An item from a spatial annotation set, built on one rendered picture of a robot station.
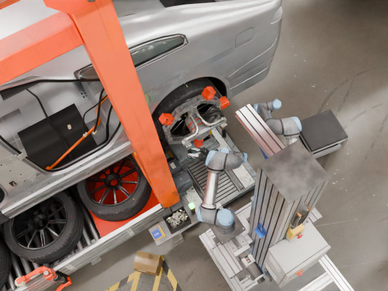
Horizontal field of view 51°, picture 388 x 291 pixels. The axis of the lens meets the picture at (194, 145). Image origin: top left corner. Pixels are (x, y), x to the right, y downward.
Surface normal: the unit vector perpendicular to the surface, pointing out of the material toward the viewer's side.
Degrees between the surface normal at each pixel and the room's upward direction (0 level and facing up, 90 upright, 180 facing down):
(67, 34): 90
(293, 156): 0
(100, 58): 90
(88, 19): 90
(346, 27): 0
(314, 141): 0
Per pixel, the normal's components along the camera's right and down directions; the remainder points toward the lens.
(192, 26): 0.40, 0.18
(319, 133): -0.08, -0.46
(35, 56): 0.51, 0.74
